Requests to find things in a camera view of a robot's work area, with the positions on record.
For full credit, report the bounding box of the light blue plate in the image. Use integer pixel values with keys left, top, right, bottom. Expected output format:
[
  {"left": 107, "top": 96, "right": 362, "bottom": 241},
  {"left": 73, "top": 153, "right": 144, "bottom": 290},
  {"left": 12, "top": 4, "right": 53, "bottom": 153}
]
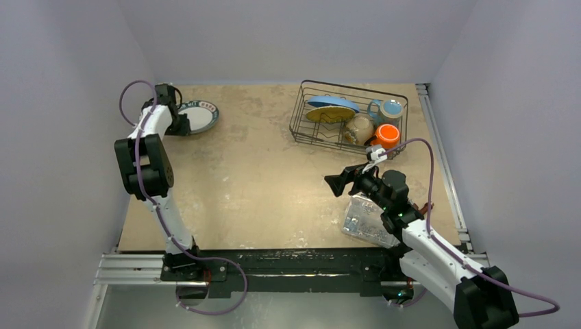
[{"left": 306, "top": 95, "right": 360, "bottom": 113}]

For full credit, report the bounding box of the yellow green-rimmed plate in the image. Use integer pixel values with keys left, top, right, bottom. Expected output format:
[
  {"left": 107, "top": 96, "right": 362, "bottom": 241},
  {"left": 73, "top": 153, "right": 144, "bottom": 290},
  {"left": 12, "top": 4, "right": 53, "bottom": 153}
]
[{"left": 306, "top": 106, "right": 356, "bottom": 123}]

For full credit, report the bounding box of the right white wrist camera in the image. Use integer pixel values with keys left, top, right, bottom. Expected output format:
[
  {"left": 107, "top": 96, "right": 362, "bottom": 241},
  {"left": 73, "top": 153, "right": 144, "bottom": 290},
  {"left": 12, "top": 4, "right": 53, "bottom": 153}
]
[{"left": 361, "top": 145, "right": 388, "bottom": 173}]

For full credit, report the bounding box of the black base frame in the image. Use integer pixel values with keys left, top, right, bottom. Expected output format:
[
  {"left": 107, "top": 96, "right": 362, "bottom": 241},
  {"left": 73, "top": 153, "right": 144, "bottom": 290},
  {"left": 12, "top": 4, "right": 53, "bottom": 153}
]
[{"left": 160, "top": 247, "right": 420, "bottom": 303}]

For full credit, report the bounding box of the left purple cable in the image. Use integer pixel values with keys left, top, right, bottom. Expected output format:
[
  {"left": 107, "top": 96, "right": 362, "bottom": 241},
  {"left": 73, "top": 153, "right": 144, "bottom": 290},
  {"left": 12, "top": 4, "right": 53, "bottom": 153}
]
[{"left": 119, "top": 80, "right": 248, "bottom": 317}]

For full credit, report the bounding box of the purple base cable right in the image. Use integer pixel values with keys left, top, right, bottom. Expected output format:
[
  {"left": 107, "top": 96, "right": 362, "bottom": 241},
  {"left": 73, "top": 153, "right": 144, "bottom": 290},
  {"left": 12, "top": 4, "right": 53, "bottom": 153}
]
[{"left": 388, "top": 284, "right": 428, "bottom": 310}]

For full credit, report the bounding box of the black wire dish rack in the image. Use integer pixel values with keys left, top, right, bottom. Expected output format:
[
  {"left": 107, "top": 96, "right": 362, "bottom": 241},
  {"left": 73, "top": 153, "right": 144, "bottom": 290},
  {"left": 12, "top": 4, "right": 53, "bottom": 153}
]
[{"left": 289, "top": 80, "right": 409, "bottom": 159}]

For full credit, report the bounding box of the blue butterfly mug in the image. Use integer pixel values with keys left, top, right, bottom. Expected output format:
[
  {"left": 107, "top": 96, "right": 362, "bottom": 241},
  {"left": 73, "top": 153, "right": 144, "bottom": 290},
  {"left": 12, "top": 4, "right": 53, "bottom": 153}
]
[{"left": 367, "top": 99, "right": 404, "bottom": 127}]

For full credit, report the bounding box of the clear plastic screw box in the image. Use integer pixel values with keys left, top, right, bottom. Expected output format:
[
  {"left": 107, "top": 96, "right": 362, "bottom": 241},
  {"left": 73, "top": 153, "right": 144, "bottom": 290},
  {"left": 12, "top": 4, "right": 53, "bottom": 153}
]
[{"left": 341, "top": 195, "right": 399, "bottom": 248}]

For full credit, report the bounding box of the aluminium rail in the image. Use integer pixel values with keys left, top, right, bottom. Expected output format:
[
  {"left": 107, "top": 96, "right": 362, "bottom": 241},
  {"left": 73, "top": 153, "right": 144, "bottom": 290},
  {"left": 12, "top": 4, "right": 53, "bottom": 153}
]
[{"left": 415, "top": 84, "right": 491, "bottom": 267}]

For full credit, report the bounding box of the orange cup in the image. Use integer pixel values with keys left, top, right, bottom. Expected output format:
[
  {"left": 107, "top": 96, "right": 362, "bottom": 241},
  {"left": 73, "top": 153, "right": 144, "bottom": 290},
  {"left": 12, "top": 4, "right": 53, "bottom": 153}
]
[{"left": 364, "top": 123, "right": 401, "bottom": 150}]

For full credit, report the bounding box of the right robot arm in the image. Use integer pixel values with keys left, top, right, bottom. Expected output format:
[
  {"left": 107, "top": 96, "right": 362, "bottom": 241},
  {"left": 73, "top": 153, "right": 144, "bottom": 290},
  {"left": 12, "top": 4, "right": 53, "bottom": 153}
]
[{"left": 324, "top": 164, "right": 519, "bottom": 328}]

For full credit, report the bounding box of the beige floral bowl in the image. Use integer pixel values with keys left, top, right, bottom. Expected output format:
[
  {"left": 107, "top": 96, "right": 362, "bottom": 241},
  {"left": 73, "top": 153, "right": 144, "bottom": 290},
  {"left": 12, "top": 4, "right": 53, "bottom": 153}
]
[{"left": 343, "top": 114, "right": 375, "bottom": 146}]

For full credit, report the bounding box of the white plate dark-green rim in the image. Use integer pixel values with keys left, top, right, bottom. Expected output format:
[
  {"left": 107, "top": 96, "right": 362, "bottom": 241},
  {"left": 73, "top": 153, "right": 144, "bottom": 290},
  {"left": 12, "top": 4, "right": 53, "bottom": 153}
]
[{"left": 178, "top": 100, "right": 220, "bottom": 135}]

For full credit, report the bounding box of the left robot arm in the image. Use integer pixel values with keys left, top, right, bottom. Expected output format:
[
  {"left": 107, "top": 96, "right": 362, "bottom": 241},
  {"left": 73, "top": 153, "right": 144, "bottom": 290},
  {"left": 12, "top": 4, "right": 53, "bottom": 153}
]
[{"left": 114, "top": 81, "right": 204, "bottom": 280}]

